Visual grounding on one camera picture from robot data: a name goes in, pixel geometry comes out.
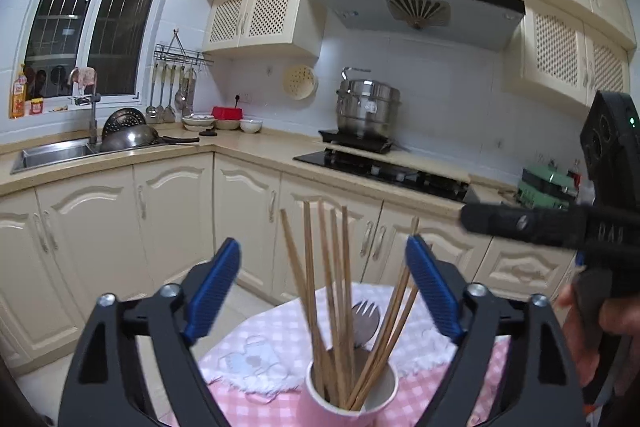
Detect metal skimmer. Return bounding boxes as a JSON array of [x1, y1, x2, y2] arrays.
[[175, 66, 197, 116]]

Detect range hood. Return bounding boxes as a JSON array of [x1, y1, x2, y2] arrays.
[[306, 0, 526, 54]]

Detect bunch of wooden chopsticks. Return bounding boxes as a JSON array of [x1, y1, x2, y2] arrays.
[[278, 200, 421, 412]]

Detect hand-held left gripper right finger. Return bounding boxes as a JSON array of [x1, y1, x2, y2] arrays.
[[405, 235, 587, 427]]

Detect metal fork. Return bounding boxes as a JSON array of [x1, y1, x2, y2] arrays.
[[351, 300, 384, 349]]

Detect stacked white bowls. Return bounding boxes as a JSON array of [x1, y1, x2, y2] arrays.
[[181, 114, 216, 132]]

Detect person's right hand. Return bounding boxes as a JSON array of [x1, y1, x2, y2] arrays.
[[555, 283, 640, 386]]

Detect metal colander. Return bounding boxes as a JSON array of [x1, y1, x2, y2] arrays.
[[102, 107, 147, 139]]

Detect cream lattice-door cabinet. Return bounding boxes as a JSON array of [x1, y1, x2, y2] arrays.
[[202, 0, 324, 60], [502, 0, 631, 108]]

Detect wire utensil rack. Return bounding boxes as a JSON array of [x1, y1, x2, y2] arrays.
[[153, 29, 215, 68]]

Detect metal faucet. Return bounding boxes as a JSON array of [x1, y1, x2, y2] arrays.
[[85, 91, 103, 146]]

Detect cream lower cabinets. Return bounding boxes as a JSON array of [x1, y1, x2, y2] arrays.
[[0, 132, 581, 374]]

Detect dark sliding window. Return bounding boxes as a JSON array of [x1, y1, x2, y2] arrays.
[[24, 0, 184, 100]]

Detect green electric cooker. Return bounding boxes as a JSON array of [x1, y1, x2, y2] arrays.
[[516, 166, 582, 209]]

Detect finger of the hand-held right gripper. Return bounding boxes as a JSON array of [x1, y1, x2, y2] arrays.
[[460, 201, 596, 251]]

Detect steel sink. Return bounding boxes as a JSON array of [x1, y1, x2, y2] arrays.
[[10, 140, 99, 176]]

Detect metal ladle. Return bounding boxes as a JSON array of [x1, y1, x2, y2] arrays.
[[145, 63, 159, 118]]

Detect steel steamer pot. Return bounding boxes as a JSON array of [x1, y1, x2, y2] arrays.
[[335, 67, 402, 138]]

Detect pink checked tablecloth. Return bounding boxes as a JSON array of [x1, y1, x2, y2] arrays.
[[155, 284, 512, 427]]

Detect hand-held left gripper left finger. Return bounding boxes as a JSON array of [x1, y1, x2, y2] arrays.
[[59, 237, 243, 427]]

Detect steel wok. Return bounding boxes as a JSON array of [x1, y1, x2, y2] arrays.
[[99, 125, 201, 153]]

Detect pink cup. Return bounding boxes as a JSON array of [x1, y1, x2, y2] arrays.
[[304, 349, 400, 427]]

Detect orange dish soap bottle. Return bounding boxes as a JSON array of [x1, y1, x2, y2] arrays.
[[9, 64, 27, 119]]

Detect metal spatula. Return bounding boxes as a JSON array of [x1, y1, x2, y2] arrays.
[[165, 64, 178, 124], [156, 63, 169, 122]]

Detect black gas stove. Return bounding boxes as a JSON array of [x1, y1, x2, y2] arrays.
[[293, 149, 471, 203]]

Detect black induction cooker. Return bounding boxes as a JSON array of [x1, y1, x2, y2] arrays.
[[318, 128, 396, 154]]

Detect pink rag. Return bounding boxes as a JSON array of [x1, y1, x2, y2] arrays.
[[68, 67, 97, 96]]

